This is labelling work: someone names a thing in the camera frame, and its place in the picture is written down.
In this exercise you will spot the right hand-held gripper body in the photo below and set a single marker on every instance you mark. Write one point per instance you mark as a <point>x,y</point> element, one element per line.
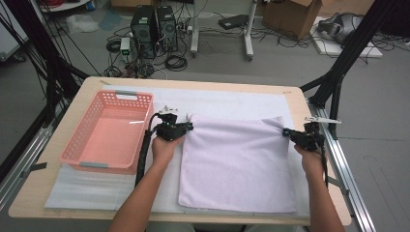
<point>311,140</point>

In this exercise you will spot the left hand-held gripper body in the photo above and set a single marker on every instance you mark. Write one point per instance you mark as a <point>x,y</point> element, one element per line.
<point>170,130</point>

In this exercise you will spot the lilac printed blanket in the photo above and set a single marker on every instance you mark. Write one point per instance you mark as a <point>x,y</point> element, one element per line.
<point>238,167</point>

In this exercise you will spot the person's left hand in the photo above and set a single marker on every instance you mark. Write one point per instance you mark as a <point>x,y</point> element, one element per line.
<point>164,151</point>

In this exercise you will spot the person's right hand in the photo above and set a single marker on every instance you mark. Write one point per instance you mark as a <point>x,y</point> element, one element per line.
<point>312,162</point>

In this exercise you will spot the white grid mat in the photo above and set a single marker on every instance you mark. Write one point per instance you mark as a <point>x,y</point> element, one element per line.
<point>225,100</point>

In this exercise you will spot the pink plastic basket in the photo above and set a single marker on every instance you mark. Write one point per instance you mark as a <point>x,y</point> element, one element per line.
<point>109,138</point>

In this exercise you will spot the white foam board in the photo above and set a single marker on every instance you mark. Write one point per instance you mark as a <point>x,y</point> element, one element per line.
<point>325,48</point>

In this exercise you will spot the white metal stand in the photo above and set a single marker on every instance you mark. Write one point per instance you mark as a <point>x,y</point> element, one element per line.
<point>194,32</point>

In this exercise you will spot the white power adapter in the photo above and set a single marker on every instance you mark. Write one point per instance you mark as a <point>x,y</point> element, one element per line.
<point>125,45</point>

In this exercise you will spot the black computer tower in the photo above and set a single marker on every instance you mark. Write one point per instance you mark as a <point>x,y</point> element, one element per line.
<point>167,29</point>
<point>143,32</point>

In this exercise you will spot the black flat box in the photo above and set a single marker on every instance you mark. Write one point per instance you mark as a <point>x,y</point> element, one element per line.
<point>233,21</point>

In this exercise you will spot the grey plastic device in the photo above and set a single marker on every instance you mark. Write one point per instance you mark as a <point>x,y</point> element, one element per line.
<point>338,27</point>

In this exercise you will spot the open cardboard box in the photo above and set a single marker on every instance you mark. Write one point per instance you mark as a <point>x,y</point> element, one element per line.
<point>290,16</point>

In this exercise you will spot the teal floor sheet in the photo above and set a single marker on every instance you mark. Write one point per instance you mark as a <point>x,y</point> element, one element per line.
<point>111,19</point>

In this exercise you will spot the flat cardboard box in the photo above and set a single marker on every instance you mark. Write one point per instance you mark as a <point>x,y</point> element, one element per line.
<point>129,3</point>

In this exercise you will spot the clear plastic bag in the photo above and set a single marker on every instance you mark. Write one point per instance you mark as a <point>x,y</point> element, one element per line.
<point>82,24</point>

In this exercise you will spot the large cardboard box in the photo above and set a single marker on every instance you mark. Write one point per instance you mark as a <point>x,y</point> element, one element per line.
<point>348,6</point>

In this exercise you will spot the round white table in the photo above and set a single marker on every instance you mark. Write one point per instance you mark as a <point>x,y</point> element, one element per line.
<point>64,7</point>

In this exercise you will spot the white cabinet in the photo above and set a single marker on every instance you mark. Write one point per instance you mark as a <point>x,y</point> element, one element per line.
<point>9,38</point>

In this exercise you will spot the grey metal bracket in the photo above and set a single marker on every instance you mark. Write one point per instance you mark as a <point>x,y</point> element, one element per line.
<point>340,186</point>
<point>35,167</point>

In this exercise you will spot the aluminium rail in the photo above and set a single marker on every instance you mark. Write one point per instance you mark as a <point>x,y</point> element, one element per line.
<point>35,141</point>
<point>355,206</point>

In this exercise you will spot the black frame strut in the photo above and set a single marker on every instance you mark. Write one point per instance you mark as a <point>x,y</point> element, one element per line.
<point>42,48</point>
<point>354,42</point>

